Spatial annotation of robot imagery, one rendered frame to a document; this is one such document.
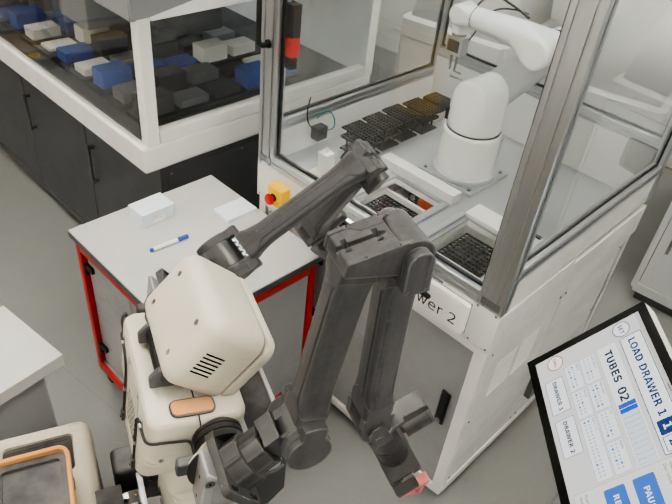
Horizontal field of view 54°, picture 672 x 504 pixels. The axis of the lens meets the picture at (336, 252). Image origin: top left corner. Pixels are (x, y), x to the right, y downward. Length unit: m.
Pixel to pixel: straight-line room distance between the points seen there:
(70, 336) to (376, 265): 2.33
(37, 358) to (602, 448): 1.40
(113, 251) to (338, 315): 1.41
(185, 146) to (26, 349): 1.00
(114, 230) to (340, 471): 1.19
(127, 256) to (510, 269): 1.19
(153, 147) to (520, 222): 1.38
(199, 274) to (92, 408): 1.68
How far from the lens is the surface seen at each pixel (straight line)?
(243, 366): 1.12
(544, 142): 1.54
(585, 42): 1.46
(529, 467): 2.74
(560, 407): 1.58
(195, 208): 2.38
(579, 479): 1.48
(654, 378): 1.50
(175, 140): 2.51
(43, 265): 3.44
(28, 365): 1.91
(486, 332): 1.87
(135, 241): 2.25
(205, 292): 1.10
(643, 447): 1.44
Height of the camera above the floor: 2.13
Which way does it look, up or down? 38 degrees down
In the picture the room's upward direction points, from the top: 7 degrees clockwise
